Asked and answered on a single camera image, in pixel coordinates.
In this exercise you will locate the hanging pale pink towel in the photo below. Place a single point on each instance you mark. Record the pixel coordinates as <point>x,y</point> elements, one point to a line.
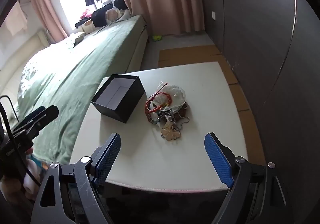
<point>16,19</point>

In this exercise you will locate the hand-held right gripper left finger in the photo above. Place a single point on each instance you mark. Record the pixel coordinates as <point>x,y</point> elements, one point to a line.
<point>107,156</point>

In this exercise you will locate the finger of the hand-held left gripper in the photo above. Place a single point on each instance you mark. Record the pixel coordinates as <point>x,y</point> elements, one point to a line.
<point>35,114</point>
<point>45,119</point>

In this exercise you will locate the small green object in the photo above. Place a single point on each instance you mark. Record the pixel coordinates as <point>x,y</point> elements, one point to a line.
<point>157,38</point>

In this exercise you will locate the white wall socket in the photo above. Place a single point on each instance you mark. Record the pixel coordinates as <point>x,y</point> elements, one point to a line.
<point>214,15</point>

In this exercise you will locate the bed with green sheet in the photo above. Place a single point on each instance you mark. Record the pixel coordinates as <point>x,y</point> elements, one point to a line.
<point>87,64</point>

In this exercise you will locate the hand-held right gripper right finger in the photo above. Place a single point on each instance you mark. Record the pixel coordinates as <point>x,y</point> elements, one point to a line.
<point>217,159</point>

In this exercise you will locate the person's left hand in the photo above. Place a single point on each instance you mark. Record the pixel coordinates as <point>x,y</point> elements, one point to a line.
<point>32,172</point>

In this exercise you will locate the beige headboard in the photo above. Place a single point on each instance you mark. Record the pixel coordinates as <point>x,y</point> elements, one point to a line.
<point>27,44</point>

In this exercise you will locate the pile of clothes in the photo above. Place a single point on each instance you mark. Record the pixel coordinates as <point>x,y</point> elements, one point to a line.
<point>100,17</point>

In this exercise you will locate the narrow pink curtain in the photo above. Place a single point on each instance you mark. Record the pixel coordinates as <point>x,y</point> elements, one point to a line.
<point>47,14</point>

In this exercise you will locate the black gift box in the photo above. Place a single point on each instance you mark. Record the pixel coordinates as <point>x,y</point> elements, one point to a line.
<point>133,100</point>

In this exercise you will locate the white floral duvet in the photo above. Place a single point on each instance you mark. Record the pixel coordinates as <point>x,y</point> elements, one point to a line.
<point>50,51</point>

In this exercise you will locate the white table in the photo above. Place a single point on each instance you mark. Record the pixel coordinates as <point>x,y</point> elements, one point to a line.
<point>187,55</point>

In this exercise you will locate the grey wardrobe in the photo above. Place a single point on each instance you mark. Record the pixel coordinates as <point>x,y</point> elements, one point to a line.
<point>262,26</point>

